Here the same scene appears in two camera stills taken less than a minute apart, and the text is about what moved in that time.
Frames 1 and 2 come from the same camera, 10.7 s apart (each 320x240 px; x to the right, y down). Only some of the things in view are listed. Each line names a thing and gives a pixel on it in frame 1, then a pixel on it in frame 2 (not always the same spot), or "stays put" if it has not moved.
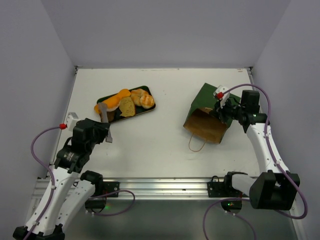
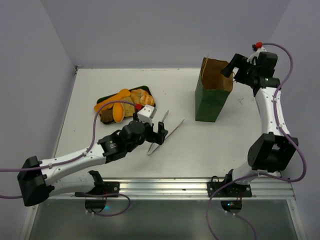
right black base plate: [223, 189] stays put
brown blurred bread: [110, 115] stays put
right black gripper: [222, 114] to [240, 72]
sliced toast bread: [127, 106] stays put
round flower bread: [136, 95] stays put
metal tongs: [103, 109] to [148, 154]
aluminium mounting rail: [176, 188] stays put
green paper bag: [201, 125] to [213, 89]
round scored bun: [147, 101] stays put
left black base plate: [111, 186] stays put
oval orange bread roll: [113, 103] to [118, 112]
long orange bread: [112, 104] stays put
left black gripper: [102, 128] to [158, 137]
